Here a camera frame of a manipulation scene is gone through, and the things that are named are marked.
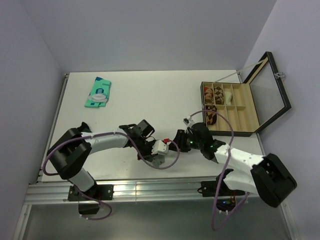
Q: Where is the teal patterned sock pair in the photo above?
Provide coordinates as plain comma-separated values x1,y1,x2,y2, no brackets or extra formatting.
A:
84,77,112,108

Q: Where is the black blue sock pair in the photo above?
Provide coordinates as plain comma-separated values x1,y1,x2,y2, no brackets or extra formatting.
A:
76,122,92,133

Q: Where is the dark checkered rolled sock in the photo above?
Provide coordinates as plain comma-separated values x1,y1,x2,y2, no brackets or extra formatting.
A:
205,105,217,126

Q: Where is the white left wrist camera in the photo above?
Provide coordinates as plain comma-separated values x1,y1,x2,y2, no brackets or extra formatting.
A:
151,140,169,156

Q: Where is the grey sock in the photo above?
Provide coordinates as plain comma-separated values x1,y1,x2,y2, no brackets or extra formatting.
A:
151,155,165,168

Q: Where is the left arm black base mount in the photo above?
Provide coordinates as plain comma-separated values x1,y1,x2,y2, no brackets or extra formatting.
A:
67,184,114,220

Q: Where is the brown checkered rolled sock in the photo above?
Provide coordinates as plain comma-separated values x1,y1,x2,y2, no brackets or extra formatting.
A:
214,86,225,105

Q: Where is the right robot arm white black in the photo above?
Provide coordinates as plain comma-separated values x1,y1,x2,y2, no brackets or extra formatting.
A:
169,122,298,208

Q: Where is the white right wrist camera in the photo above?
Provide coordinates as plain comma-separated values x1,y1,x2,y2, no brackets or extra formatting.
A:
183,116,195,131

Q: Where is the black compartment box with lid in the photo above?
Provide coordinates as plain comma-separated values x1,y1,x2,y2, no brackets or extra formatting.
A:
200,51,292,137

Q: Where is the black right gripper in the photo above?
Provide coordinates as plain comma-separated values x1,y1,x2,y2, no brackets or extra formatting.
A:
168,129,204,153

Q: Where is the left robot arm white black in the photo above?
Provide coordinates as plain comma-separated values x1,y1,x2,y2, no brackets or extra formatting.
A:
43,120,167,200

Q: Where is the orange brown rolled sock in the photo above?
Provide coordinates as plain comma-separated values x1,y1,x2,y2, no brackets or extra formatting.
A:
203,86,214,105

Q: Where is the aluminium frame rail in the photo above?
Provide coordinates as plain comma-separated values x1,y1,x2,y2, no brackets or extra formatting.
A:
23,176,287,205

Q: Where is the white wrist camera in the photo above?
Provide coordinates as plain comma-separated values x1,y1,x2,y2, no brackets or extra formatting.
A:
151,140,169,156
183,116,195,131

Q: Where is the cream yellow sock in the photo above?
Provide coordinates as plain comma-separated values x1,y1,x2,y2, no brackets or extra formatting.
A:
224,91,233,106

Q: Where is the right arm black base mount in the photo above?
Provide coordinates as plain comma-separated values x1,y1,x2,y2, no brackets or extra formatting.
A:
197,180,246,212

